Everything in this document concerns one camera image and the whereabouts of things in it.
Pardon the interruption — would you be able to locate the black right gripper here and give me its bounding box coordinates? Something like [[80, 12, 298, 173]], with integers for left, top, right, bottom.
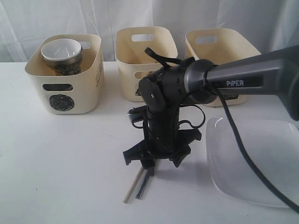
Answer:
[[123, 65, 202, 176]]

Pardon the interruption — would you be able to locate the steel table knife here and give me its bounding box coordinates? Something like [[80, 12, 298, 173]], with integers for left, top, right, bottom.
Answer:
[[135, 171, 150, 200]]

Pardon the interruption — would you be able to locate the wooden chopstick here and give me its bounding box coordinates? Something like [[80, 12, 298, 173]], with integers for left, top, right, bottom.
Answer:
[[122, 167, 144, 203]]

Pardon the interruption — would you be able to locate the steel bowl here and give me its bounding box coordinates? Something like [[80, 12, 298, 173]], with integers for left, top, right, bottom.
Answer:
[[42, 47, 83, 76]]

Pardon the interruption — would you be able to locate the white square plate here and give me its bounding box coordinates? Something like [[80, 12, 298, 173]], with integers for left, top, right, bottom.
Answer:
[[206, 117, 299, 208]]

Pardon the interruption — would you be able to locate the white round bowl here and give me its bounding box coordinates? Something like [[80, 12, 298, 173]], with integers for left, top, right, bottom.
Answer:
[[41, 38, 82, 61]]

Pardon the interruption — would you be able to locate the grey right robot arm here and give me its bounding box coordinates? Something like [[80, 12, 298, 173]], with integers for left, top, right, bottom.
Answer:
[[123, 46, 299, 174]]

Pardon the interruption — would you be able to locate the cream bin with circle mark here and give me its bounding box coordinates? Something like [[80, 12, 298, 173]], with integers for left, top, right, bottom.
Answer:
[[25, 34, 104, 114]]

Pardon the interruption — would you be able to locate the cream bin with triangle mark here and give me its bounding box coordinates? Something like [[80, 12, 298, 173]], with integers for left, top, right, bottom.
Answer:
[[115, 26, 178, 102]]

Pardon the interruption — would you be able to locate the cream bin with square mark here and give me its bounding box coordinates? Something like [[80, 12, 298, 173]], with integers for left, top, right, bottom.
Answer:
[[184, 28, 265, 108]]

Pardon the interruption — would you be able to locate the white curtain backdrop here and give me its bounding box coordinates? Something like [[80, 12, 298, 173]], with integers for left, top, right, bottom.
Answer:
[[0, 0, 299, 62]]

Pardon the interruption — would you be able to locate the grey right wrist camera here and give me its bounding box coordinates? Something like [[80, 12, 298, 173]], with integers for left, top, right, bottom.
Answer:
[[127, 105, 147, 123]]

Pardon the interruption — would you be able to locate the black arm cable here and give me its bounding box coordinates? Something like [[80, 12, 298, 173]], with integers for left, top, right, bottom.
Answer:
[[132, 47, 299, 208]]

